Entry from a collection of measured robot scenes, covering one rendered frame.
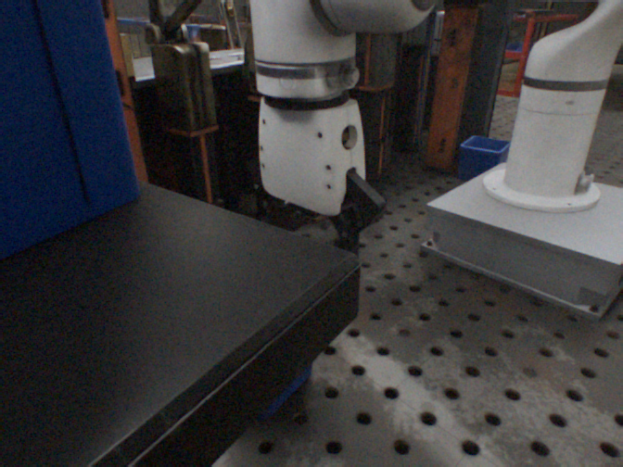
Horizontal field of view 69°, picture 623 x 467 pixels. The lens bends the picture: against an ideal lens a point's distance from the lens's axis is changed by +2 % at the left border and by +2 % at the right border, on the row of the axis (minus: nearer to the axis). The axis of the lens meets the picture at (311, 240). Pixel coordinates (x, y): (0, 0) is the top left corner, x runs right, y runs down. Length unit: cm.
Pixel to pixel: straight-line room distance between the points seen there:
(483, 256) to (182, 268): 67
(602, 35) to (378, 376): 57
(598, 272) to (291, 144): 49
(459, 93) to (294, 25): 85
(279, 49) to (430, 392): 41
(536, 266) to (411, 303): 20
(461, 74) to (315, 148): 81
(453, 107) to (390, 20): 87
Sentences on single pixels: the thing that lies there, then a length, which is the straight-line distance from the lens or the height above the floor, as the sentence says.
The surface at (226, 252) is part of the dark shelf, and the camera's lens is 17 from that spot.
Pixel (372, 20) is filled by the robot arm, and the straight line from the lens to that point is 32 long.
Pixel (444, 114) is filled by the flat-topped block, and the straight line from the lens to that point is 119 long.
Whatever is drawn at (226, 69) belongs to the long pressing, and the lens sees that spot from 86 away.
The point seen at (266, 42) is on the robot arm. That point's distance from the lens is 38.
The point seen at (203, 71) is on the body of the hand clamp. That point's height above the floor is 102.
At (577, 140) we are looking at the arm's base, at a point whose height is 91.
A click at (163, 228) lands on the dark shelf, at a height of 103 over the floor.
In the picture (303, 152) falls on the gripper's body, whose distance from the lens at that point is 40.
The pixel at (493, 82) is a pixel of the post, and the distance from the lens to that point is 145.
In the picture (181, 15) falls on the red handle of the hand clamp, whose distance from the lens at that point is 69.
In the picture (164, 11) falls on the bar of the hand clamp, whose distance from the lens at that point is 71.
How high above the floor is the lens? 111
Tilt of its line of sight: 29 degrees down
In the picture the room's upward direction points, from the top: straight up
